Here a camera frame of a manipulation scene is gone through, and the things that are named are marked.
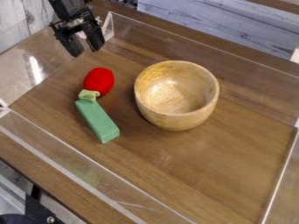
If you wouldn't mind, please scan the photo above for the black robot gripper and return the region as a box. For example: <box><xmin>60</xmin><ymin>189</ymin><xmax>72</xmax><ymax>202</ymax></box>
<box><xmin>48</xmin><ymin>0</ymin><xmax>106</xmax><ymax>57</ymax></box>

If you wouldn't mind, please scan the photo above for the red plush strawberry toy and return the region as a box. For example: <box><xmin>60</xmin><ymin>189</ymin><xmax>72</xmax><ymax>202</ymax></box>
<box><xmin>79</xmin><ymin>67</ymin><xmax>115</xmax><ymax>102</ymax></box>

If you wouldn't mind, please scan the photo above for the green rectangular block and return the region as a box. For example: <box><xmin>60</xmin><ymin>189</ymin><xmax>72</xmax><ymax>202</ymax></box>
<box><xmin>75</xmin><ymin>99</ymin><xmax>120</xmax><ymax>144</ymax></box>

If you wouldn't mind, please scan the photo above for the wooden bowl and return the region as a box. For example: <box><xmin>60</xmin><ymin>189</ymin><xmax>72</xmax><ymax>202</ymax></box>
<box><xmin>135</xmin><ymin>60</ymin><xmax>220</xmax><ymax>131</ymax></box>

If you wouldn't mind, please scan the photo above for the clear acrylic corner bracket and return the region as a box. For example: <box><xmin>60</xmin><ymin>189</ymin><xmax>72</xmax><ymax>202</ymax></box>
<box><xmin>75</xmin><ymin>10</ymin><xmax>116</xmax><ymax>46</ymax></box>

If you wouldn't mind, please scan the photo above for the clear acrylic tray wall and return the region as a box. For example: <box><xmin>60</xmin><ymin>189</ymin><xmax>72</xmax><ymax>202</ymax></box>
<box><xmin>0</xmin><ymin>13</ymin><xmax>299</xmax><ymax>224</ymax></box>

